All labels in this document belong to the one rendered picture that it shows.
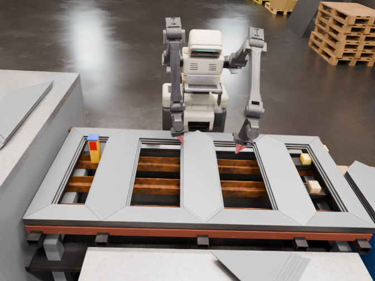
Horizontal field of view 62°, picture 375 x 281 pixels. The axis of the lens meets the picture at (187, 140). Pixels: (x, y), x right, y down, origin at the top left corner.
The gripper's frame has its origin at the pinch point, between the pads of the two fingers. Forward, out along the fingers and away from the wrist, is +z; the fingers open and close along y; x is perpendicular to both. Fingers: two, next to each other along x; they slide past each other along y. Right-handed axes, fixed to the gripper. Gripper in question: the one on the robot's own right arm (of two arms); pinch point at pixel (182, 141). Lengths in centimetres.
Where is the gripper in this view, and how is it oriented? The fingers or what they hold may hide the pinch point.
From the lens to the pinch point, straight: 187.2
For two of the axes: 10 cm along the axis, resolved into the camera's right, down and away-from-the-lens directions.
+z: 1.7, 8.0, 5.8
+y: 9.9, -1.5, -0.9
